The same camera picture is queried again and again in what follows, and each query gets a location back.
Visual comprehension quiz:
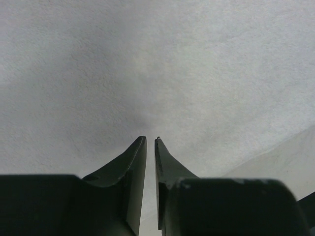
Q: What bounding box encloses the white towel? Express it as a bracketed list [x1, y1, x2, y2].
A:
[0, 0, 315, 236]

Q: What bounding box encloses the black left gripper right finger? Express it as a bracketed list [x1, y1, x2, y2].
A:
[155, 138, 315, 236]

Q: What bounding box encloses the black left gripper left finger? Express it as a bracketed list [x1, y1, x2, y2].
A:
[0, 136, 147, 236]

